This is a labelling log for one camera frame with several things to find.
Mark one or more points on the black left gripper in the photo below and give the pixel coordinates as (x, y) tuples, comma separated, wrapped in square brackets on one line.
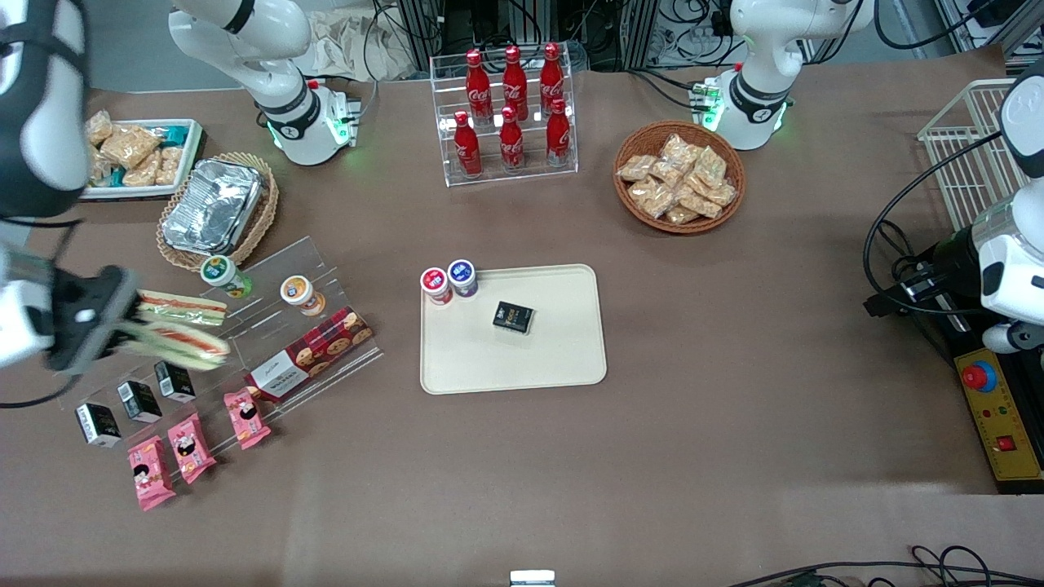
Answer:
[(950, 258)]

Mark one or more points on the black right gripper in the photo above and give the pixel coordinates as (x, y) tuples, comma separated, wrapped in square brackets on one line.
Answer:
[(122, 328)]

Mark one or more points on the triangle sandwich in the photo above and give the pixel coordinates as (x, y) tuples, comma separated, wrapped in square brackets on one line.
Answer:
[(192, 346), (183, 307)]

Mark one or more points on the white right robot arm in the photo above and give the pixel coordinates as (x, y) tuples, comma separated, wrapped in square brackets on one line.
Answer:
[(277, 49)]

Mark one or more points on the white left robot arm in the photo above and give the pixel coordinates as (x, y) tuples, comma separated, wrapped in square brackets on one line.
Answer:
[(763, 49)]

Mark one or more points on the white rectangular snack tray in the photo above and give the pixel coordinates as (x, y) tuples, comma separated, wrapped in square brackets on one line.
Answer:
[(192, 155)]

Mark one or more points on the beige plastic tray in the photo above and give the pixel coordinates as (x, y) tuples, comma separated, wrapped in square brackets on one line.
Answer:
[(555, 359)]

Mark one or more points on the small black white box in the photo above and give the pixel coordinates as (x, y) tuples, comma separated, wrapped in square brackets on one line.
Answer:
[(141, 401), (174, 381), (98, 424)]

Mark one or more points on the green lid small cup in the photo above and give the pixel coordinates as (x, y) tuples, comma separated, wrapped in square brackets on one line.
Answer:
[(222, 273)]

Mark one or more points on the pink snack pack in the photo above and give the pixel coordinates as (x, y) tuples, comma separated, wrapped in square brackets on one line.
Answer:
[(151, 474), (191, 448), (247, 418)]

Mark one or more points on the clear acrylic tiered display stand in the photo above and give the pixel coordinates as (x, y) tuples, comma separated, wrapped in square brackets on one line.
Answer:
[(269, 269)]

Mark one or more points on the stacked aluminium foil containers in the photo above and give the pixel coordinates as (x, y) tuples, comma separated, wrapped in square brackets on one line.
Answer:
[(212, 204)]

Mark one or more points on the clear wrapped cracker packet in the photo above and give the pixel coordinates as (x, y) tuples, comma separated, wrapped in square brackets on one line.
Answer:
[(683, 216), (711, 165), (679, 149), (721, 194), (144, 171), (99, 129), (700, 202), (129, 145), (644, 190), (99, 167), (170, 165), (661, 204), (636, 168)]

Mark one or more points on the orange lid small cup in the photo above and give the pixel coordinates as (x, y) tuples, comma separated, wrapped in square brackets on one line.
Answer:
[(300, 293)]

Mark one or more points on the oval wicker basket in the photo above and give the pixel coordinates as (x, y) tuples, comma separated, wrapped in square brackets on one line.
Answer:
[(261, 216)]

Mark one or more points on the yellow emergency stop box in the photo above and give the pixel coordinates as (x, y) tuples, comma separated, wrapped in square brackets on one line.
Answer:
[(1007, 424)]

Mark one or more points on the red plaid cookie box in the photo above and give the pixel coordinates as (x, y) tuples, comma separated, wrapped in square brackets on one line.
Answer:
[(314, 350)]

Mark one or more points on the teal snack packet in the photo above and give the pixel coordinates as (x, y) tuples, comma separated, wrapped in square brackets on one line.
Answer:
[(173, 133)]

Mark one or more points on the round wicker basket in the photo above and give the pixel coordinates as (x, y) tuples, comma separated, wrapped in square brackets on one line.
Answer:
[(632, 208)]

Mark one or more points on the red lid small cup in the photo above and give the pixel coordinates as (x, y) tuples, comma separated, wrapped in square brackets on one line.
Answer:
[(436, 284)]

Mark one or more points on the blue lid small cup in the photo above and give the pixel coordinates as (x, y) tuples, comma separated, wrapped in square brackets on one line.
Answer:
[(462, 275)]

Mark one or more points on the crumpled beige cloth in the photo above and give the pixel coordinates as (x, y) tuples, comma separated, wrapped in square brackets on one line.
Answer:
[(347, 45)]

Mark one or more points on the red cola bottle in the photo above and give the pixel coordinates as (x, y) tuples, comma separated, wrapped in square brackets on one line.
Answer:
[(478, 86), (467, 147), (515, 81), (511, 143), (559, 134), (552, 77)]

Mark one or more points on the black box with gold print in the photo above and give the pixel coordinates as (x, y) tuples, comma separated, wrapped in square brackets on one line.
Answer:
[(513, 318)]

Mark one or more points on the clear acrylic bottle rack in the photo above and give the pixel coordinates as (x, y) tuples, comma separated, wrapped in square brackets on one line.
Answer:
[(530, 167)]

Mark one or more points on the small white device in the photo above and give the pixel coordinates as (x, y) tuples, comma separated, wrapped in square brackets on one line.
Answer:
[(532, 578)]

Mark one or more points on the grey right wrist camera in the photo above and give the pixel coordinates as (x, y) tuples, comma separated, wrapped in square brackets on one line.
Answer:
[(86, 322)]

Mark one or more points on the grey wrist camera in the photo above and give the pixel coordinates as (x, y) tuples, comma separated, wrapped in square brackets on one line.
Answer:
[(86, 322), (1011, 337)]

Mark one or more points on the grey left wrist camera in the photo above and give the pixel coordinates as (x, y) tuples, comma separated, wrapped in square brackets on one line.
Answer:
[(1011, 337)]

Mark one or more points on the aluminium frame equipment rack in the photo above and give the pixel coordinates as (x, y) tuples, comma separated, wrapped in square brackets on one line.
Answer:
[(530, 24)]

